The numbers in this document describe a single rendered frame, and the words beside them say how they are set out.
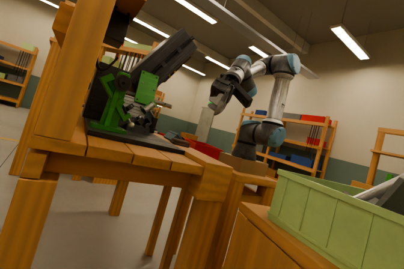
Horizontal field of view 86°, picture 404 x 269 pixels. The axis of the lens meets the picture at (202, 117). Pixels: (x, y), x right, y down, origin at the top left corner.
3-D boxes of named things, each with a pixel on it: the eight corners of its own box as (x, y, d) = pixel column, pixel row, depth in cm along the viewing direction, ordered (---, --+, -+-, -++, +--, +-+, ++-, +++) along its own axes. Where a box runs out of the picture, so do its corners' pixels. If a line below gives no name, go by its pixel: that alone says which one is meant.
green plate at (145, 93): (148, 109, 141) (155, 80, 146) (152, 106, 134) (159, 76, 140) (130, 104, 136) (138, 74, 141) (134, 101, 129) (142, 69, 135)
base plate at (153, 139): (134, 126, 197) (134, 123, 198) (184, 155, 102) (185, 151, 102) (83, 113, 177) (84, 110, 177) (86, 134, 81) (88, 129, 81)
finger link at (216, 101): (202, 109, 79) (213, 93, 85) (217, 116, 78) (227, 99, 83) (204, 103, 77) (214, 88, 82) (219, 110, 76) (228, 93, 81)
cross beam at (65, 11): (76, 72, 181) (80, 62, 181) (70, 35, 68) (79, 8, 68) (70, 71, 178) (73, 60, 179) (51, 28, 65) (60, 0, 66)
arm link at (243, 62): (255, 67, 100) (249, 51, 96) (247, 81, 94) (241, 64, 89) (240, 70, 105) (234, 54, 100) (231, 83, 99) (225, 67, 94)
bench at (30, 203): (118, 211, 216) (143, 126, 221) (172, 386, 87) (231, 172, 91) (33, 207, 182) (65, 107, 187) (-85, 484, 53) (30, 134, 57)
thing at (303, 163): (305, 203, 517) (328, 115, 529) (225, 166, 768) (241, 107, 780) (317, 205, 546) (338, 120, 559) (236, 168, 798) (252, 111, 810)
